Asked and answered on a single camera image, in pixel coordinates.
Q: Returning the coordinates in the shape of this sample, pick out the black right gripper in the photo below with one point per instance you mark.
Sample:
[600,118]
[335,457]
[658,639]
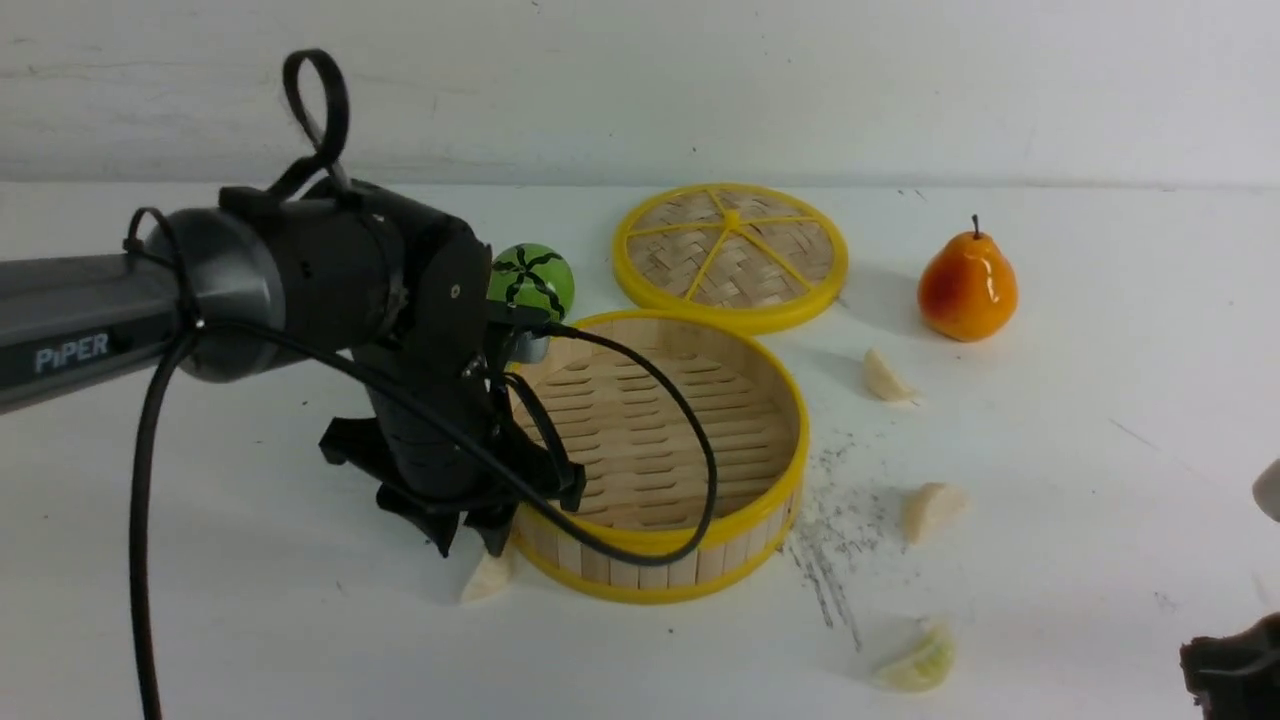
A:
[1235,676]

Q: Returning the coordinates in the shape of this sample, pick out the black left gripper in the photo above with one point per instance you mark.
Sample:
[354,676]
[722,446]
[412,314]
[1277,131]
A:
[435,356]

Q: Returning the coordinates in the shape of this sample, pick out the white dumpling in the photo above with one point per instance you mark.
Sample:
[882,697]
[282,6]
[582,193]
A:
[492,575]
[881,380]

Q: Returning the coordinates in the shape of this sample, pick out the green-tinted dumpling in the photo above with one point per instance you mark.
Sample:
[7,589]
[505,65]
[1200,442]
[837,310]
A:
[925,665]

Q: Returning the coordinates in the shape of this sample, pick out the cream dumpling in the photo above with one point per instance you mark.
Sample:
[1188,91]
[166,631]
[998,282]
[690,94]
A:
[930,508]

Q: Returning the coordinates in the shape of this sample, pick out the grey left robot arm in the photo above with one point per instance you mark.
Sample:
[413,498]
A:
[389,291]

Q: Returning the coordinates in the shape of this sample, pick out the bamboo steamer tray yellow rims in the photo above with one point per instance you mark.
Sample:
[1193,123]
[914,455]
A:
[645,472]

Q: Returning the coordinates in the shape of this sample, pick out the bamboo steamer lid yellow rim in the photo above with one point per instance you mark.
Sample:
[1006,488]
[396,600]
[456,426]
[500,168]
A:
[749,258]

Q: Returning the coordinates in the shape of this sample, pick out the green toy watermelon ball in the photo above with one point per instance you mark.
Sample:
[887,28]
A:
[533,275]

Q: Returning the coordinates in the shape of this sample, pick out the orange toy pear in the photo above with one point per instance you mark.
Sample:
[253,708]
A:
[968,291]

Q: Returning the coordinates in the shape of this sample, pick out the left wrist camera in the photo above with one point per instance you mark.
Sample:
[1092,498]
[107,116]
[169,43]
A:
[515,334]

